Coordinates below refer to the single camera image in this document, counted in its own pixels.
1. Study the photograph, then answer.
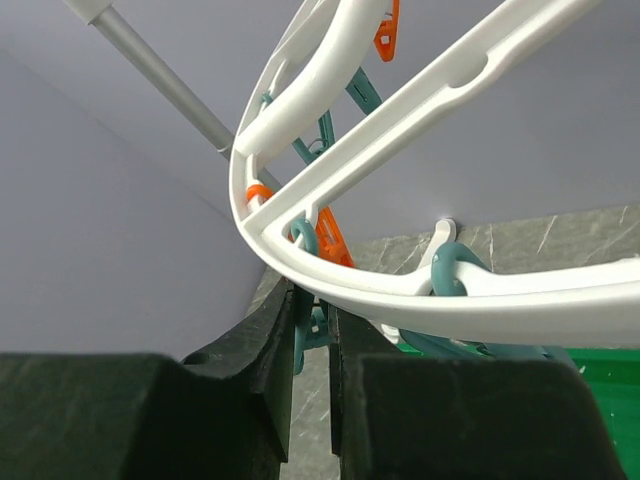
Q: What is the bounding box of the green plastic tray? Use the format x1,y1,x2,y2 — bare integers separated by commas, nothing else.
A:
394,339,640,471

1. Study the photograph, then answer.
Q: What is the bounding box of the white round clip hanger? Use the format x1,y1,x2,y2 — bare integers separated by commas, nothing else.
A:
229,1,639,349

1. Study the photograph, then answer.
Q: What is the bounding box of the white grey drying rack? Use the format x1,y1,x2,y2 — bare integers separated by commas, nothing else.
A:
62,0,459,281

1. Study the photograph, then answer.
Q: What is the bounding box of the teal clothes peg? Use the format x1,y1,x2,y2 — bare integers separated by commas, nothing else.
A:
293,297,330,375
399,242,581,374
292,111,335,165

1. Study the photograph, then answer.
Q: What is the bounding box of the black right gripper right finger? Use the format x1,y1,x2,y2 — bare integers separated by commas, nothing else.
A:
329,307,625,479

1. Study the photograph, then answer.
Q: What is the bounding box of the orange clothes peg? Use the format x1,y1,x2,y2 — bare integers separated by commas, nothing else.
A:
246,183,274,211
289,207,355,268
373,0,400,63

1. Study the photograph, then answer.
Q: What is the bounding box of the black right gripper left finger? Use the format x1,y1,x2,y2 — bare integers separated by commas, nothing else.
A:
1,280,295,479

